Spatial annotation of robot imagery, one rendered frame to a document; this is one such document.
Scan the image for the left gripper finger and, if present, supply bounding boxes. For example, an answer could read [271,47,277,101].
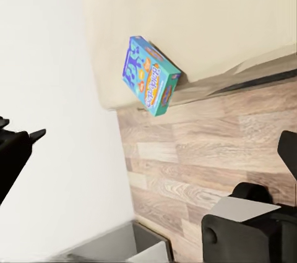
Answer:
[1,129,46,145]
[0,119,11,130]

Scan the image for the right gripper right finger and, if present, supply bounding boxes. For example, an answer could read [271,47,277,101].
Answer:
[277,130,297,180]

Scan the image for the board game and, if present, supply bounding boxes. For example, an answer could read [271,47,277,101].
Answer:
[122,36,181,116]

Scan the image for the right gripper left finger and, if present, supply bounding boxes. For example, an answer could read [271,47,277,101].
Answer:
[0,131,32,205]

